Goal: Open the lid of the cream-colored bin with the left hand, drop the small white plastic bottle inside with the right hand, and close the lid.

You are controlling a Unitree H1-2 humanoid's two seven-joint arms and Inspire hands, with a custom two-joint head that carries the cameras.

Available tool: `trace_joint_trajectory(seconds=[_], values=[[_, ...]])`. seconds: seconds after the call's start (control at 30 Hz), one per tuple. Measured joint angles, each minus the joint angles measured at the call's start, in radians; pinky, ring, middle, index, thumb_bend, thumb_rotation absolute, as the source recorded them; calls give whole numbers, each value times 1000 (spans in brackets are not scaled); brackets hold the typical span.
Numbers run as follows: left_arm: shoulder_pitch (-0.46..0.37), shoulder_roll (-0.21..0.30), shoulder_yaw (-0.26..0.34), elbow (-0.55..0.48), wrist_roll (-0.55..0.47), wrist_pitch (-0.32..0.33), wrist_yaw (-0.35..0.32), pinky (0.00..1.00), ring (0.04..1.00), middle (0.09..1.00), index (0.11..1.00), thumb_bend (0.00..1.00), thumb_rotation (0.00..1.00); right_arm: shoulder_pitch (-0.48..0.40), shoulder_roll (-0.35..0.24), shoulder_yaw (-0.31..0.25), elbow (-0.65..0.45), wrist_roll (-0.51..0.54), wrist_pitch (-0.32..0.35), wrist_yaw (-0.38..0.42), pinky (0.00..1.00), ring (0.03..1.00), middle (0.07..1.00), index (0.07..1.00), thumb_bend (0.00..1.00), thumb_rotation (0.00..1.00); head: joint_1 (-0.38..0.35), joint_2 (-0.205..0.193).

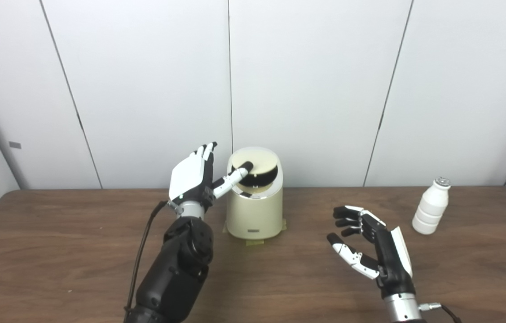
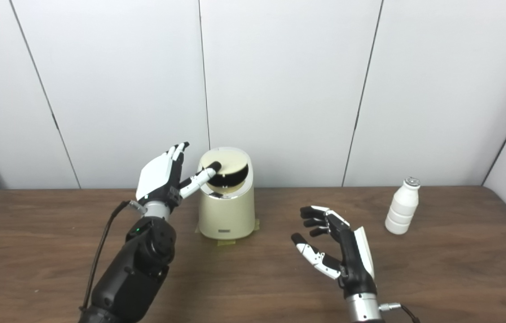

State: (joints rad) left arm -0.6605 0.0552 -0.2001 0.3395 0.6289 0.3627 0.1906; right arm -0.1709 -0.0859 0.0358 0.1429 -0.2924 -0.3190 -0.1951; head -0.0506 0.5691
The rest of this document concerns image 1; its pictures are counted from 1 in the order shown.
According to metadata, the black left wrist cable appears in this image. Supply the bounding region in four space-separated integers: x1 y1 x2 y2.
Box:
125 201 168 314

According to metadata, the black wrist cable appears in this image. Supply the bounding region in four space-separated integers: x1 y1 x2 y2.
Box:
125 201 168 314
418 303 462 323

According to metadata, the white and black right hand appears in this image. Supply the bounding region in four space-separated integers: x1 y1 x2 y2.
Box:
327 205 415 299

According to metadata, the cream-colored bin body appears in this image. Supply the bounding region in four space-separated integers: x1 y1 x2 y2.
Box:
226 147 284 240

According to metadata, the small white plastic bottle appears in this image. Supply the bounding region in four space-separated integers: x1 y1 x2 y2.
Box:
412 177 451 235

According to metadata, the white and black left hand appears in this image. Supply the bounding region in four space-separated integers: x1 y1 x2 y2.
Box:
168 142 254 216

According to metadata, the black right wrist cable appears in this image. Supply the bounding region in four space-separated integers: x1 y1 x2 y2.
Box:
418 303 462 323

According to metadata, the round cream bin lid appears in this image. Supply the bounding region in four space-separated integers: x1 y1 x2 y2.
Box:
230 150 279 176

